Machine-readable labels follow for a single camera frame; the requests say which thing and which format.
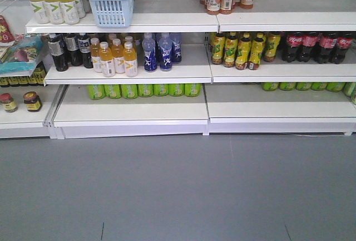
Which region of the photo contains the teal snack package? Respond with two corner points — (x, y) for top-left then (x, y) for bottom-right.
(1, 34), (47, 77)

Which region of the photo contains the dark tea bottle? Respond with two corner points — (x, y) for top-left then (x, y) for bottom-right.
(48, 33), (68, 72)
(78, 33), (93, 68)
(65, 33), (82, 66)

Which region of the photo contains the orange vitamin drink bottle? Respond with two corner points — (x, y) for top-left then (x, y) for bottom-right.
(90, 37), (102, 73)
(123, 42), (138, 77)
(99, 42), (115, 77)
(111, 38), (125, 73)

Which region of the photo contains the white store shelving unit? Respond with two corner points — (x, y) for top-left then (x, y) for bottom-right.
(1, 0), (355, 139)

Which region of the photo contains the black cola plastic bottle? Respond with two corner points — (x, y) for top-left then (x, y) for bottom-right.
(314, 32), (338, 64)
(282, 31), (303, 62)
(330, 32), (355, 64)
(297, 32), (319, 62)

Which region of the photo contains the blue sports drink bottle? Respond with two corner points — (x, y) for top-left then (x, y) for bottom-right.
(142, 33), (157, 72)
(159, 32), (172, 71)
(170, 32), (182, 63)

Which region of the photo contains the red lid sauce jar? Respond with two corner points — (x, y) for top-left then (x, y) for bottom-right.
(23, 91), (42, 112)
(0, 93), (18, 112)

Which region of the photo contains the pale yellow drink bottle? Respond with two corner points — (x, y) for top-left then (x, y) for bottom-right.
(29, 0), (50, 24)
(44, 0), (64, 24)
(60, 0), (80, 24)

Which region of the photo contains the yellow lemon tea bottle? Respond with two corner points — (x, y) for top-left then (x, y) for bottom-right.
(223, 32), (238, 67)
(248, 32), (264, 70)
(263, 32), (281, 62)
(235, 32), (251, 70)
(212, 33), (225, 65)

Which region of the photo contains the red snack bag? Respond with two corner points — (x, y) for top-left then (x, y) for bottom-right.
(0, 15), (14, 43)

